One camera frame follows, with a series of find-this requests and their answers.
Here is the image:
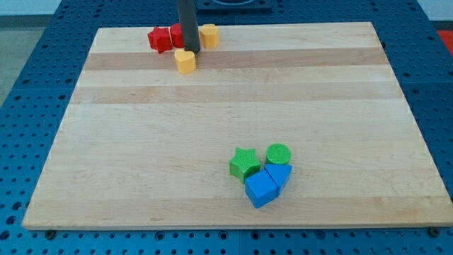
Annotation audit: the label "red circle block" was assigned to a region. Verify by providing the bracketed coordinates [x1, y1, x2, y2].
[169, 23, 185, 48]

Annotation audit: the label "green circle block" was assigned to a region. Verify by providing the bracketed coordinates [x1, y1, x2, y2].
[265, 143, 292, 164]

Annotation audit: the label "yellow heart block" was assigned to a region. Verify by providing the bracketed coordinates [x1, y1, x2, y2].
[174, 49, 196, 74]

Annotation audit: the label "green star block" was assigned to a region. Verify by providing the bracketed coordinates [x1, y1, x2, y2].
[229, 147, 260, 184]

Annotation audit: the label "blue triangle block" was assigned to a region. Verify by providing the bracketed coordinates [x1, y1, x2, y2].
[264, 164, 292, 197]

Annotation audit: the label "blue cube block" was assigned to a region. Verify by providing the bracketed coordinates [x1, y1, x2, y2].
[245, 170, 278, 208]

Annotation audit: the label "yellow hexagon block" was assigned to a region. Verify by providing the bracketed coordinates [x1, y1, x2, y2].
[199, 23, 220, 49]

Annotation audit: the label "red star block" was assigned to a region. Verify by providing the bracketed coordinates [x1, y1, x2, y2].
[147, 26, 173, 54]

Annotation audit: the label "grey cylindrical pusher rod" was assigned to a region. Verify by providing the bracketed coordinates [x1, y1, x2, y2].
[176, 0, 201, 55]

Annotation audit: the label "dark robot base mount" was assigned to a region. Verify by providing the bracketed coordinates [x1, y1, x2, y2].
[195, 0, 273, 12]

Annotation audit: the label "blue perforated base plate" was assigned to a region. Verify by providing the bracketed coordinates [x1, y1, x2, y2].
[1, 1, 452, 254]

